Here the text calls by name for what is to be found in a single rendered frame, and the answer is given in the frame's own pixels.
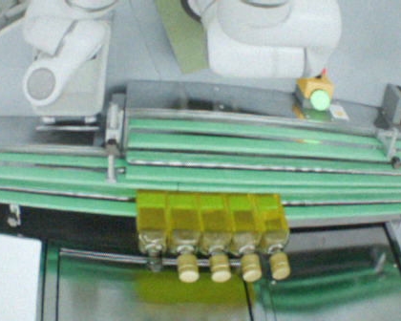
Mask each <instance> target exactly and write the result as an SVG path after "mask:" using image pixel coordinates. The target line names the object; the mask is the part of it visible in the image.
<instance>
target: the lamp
mask: <svg viewBox="0 0 401 321"><path fill-rule="evenodd" d="M309 99H310V101H311V103H312V104H313V105H314V107H315V109H318V110H323V109H325V108H327V106H328V105H329V99H328V97H327V93H326V92H325V91H324V90H322V89H319V88H318V89H316V90H314V91H312V92H311V94H310V98H309Z"/></svg>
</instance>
